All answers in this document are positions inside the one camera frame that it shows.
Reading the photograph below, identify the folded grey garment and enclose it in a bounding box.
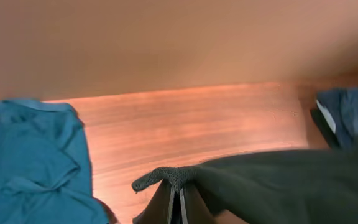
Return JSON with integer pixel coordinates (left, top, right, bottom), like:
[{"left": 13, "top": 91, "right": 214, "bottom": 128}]
[{"left": 316, "top": 100, "right": 336, "bottom": 133}]

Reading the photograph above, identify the black t-shirt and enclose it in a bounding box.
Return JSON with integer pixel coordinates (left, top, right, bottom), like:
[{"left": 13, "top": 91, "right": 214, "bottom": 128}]
[{"left": 131, "top": 135, "right": 358, "bottom": 224}]

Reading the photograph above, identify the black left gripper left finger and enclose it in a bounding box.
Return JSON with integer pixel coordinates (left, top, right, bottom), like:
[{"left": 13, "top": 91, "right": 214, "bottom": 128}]
[{"left": 132, "top": 180, "right": 175, "bottom": 224}]

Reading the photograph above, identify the teal blue t-shirt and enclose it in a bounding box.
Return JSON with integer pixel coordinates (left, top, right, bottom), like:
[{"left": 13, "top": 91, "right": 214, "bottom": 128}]
[{"left": 0, "top": 99, "right": 109, "bottom": 223}]

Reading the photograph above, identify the folded navy blue garment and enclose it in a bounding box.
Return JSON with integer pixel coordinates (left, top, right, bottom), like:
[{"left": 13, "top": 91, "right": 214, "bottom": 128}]
[{"left": 316, "top": 88, "right": 358, "bottom": 148}]

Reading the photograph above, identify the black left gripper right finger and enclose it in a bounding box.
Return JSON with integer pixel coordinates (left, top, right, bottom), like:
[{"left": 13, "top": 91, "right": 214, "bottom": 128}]
[{"left": 179, "top": 184, "right": 216, "bottom": 224}]

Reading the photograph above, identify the folded black garment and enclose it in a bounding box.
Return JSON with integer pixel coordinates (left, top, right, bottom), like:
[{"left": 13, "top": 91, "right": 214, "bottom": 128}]
[{"left": 310, "top": 108, "right": 340, "bottom": 149}]

